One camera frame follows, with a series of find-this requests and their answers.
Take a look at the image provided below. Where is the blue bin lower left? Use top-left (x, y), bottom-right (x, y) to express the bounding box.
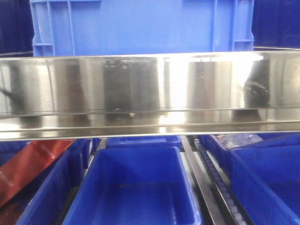
top-left (0, 139), bottom-right (94, 225)

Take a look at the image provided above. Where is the dark blue bin upper left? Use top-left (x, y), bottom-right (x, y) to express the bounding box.
top-left (0, 0), bottom-right (34, 53)

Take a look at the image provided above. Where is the blue bin lower centre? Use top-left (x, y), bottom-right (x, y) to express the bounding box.
top-left (63, 147), bottom-right (202, 225)

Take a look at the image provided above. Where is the dark blue bin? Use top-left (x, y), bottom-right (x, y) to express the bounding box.
top-left (0, 0), bottom-right (34, 53)
top-left (252, 0), bottom-right (300, 48)

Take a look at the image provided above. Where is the blue bin rear centre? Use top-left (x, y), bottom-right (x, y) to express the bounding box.
top-left (105, 135), bottom-right (181, 149)

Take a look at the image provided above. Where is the blue bin lower right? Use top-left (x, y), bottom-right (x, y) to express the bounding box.
top-left (199, 133), bottom-right (300, 225)

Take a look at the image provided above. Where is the red metal sheet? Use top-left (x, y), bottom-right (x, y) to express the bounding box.
top-left (0, 139), bottom-right (75, 206)

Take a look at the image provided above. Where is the large blue plastic bin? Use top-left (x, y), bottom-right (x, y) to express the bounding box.
top-left (30, 0), bottom-right (254, 56)

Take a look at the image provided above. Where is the clear plastic bag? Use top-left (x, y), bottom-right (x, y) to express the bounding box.
top-left (216, 134), bottom-right (263, 149)

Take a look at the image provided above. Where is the roller track rail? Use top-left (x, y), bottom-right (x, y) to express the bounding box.
top-left (181, 135), bottom-right (252, 225)

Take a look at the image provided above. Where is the stainless steel shelf rail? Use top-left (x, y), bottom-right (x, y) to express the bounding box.
top-left (0, 50), bottom-right (300, 141)

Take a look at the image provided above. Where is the dark blue bin upper right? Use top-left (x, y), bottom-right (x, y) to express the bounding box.
top-left (252, 0), bottom-right (300, 48)

